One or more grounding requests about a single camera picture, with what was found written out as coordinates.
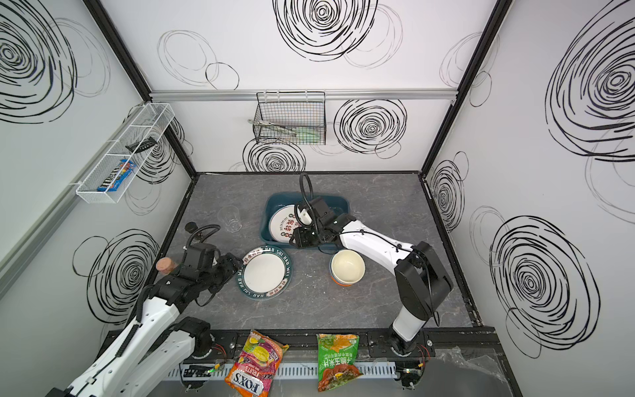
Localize white plate red characters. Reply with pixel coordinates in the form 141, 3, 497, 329
268, 204, 302, 243

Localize green rim Hao Shi Wei plate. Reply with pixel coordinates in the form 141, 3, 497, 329
236, 245, 293, 300

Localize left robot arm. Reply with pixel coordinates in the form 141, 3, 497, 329
47, 253, 244, 396

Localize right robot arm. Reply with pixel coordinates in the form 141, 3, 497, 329
289, 197, 454, 357

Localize teal plastic bin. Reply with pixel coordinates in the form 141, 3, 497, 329
260, 192, 350, 248

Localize pink capped bottle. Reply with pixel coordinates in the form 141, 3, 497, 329
155, 257, 178, 275

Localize stacked bowls cream inside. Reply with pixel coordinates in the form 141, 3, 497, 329
329, 250, 365, 286

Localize small dark spice bottle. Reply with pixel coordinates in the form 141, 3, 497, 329
185, 222, 198, 234

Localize clear drinking glass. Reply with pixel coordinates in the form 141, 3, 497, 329
218, 205, 242, 233

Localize green item in basket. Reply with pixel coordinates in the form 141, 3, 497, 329
291, 127, 322, 143

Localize Fox's fruits candy bag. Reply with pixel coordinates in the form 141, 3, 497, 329
224, 330, 289, 397

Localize green snack bag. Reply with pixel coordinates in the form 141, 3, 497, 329
317, 333, 363, 392

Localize blue M&M's candy bag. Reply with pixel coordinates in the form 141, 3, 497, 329
97, 160, 137, 192

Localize black remote in shelf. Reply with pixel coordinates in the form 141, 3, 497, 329
126, 137, 157, 155

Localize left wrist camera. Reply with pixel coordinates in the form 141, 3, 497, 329
182, 243, 220, 271

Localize black wire basket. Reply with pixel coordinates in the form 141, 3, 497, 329
248, 90, 327, 146

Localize white wire shelf basket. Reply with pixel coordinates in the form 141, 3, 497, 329
75, 103, 175, 204

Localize white slotted cable duct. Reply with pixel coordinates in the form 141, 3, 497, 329
164, 362, 397, 382

